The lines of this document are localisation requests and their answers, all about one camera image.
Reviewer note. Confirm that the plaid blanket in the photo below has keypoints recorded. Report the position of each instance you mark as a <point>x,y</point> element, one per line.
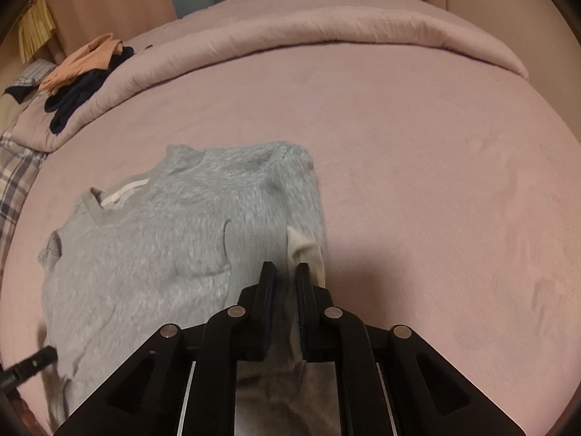
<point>16,181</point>

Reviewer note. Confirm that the striped pillow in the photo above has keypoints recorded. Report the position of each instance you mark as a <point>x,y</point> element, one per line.
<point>31,77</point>

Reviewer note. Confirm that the navy folded clothes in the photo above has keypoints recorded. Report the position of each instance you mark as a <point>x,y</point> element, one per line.
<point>81,95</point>

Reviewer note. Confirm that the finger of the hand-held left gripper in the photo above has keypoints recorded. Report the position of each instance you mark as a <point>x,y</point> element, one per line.
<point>31,363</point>

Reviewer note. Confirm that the peach folded clothes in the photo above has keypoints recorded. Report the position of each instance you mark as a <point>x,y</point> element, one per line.
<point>77,66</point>

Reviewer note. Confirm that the person's left hand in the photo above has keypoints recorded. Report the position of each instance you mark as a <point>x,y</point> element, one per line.
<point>23,411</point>

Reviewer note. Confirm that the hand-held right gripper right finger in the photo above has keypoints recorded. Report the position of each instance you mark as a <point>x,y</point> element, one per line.
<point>305,299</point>

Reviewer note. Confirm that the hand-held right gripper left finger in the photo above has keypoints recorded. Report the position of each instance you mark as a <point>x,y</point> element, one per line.
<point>268,290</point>

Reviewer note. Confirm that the pink duvet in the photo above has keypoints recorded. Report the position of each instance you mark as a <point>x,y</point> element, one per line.
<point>317,18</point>

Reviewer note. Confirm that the grey printed sweatshirt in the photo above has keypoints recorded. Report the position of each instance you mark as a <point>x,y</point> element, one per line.
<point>159,259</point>

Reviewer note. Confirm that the yellow striped cloth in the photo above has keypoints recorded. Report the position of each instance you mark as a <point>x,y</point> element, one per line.
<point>36,27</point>

